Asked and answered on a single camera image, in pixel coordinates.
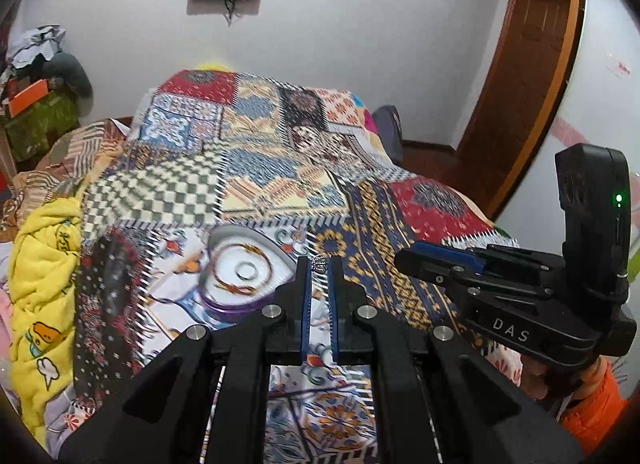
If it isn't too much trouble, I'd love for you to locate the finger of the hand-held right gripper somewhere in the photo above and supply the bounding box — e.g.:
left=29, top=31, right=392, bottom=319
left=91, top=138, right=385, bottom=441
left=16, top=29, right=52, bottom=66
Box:
left=394, top=249, right=483, bottom=291
left=440, top=243, right=523, bottom=275

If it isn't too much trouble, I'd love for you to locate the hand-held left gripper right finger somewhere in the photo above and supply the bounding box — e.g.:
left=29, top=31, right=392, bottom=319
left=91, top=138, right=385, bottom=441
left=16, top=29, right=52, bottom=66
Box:
left=328, top=257, right=587, bottom=464

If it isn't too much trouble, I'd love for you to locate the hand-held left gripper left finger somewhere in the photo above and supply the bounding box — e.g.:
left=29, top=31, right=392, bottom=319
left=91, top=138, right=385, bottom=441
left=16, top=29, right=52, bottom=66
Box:
left=57, top=257, right=311, bottom=464

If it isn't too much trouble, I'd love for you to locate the heart-shaped purple jewelry box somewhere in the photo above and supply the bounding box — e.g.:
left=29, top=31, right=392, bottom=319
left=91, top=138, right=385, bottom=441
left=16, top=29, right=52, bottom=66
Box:
left=199, top=224, right=297, bottom=326

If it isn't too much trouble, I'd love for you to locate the person's right hand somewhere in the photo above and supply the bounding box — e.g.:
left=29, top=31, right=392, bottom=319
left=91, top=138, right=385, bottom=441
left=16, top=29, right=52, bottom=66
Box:
left=520, top=351, right=601, bottom=401

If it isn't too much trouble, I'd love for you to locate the dark blue cushion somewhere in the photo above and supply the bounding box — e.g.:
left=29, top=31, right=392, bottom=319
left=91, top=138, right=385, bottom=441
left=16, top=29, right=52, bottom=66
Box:
left=372, top=105, right=404, bottom=166

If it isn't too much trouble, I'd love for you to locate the patchwork printed blanket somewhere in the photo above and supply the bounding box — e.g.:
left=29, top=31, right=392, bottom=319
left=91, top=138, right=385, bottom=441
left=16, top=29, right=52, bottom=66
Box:
left=45, top=69, right=523, bottom=464

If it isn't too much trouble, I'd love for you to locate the wooden door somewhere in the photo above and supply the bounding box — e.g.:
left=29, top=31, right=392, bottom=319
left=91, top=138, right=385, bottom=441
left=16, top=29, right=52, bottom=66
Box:
left=450, top=0, right=587, bottom=217

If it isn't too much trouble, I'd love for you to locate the yellow cartoon blanket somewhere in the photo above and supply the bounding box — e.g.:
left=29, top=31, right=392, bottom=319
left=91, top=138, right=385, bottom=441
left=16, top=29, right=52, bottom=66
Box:
left=9, top=197, right=83, bottom=432

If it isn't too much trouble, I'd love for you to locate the striped brown blanket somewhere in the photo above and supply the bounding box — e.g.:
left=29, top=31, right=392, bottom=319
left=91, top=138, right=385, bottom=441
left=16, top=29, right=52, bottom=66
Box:
left=12, top=119, right=132, bottom=240

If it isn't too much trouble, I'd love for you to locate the green patterned box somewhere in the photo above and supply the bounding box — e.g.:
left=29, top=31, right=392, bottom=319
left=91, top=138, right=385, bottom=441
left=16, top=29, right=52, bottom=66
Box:
left=4, top=88, right=82, bottom=161

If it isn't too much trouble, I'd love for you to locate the orange box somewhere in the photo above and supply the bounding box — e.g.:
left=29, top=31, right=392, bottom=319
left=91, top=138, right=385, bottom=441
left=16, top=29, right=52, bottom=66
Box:
left=7, top=78, right=51, bottom=116

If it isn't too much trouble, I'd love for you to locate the grey and white cloth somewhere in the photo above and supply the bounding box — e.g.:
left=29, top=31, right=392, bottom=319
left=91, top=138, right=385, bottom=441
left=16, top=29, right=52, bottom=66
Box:
left=9, top=24, right=67, bottom=71

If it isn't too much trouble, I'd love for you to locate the gold and red bracelet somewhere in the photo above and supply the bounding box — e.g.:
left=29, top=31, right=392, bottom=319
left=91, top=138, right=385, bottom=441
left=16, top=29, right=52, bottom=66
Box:
left=213, top=243, right=274, bottom=295

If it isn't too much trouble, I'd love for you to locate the pink wall sticker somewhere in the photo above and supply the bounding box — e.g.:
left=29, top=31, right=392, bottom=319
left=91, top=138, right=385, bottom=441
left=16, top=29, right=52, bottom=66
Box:
left=606, top=50, right=632, bottom=79

